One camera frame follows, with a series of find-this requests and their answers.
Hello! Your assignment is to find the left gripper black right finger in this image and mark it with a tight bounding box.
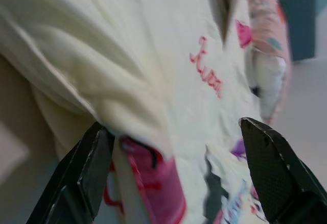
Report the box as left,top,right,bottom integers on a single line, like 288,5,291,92
238,117,327,224

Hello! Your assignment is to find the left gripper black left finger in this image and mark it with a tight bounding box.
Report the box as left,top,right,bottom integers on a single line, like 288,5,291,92
27,121,115,224

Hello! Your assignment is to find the cream cartoon print quilt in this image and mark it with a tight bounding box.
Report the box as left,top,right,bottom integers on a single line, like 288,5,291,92
0,0,271,224

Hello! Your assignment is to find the pink pillow with orange patches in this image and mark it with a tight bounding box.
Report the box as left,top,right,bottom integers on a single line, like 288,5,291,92
244,0,292,124

